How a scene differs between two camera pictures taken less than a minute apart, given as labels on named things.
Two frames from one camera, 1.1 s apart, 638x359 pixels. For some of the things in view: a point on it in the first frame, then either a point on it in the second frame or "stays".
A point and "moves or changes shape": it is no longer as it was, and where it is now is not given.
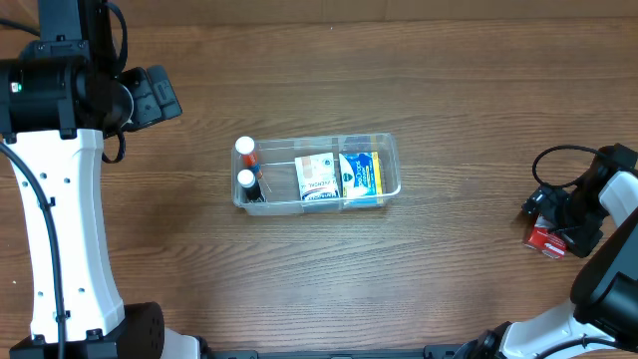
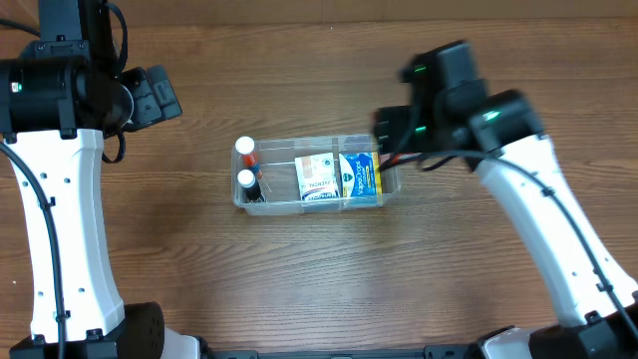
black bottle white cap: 247,180 stays
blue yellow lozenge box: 361,177 stays
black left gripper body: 151,98 stays
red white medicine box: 545,239 moves or changes shape
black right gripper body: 563,219 → 391,130
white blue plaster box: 317,177 stays
